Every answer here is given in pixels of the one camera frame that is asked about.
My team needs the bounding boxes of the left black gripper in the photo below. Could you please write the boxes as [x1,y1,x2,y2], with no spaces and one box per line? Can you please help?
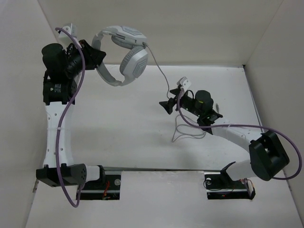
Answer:
[66,39,106,77]

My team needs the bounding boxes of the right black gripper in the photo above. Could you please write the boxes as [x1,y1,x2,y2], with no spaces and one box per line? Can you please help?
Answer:
[159,87,203,117]

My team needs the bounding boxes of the grey white headphones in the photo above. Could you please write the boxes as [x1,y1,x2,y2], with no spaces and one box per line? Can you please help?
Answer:
[91,26,148,87]

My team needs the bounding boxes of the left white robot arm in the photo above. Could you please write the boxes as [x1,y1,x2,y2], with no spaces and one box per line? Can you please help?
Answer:
[36,40,106,189]

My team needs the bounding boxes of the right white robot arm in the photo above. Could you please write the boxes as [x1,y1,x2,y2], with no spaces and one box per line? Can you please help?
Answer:
[159,87,290,187]

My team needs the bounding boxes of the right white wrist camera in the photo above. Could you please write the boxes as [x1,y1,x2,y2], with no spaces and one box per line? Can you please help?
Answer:
[177,76,191,92]

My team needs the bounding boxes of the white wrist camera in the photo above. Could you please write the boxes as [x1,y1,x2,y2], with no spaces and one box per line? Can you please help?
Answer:
[177,76,191,92]
[58,23,77,40]

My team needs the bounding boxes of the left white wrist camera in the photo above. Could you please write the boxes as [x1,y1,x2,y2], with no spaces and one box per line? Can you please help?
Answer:
[58,23,77,40]

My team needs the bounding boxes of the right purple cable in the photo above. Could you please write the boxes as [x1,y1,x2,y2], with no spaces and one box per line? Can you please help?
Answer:
[177,86,301,180]

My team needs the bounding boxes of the front aluminium rail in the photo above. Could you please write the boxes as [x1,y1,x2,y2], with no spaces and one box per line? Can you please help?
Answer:
[103,166,221,172]

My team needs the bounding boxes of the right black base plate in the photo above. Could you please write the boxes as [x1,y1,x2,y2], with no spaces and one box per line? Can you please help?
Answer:
[203,172,256,200]

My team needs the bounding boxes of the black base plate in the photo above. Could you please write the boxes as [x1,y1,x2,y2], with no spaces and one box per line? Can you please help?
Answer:
[80,171,121,200]
[203,172,256,200]

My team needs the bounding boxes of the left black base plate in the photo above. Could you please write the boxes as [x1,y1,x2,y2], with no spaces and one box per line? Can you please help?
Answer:
[80,171,121,200]

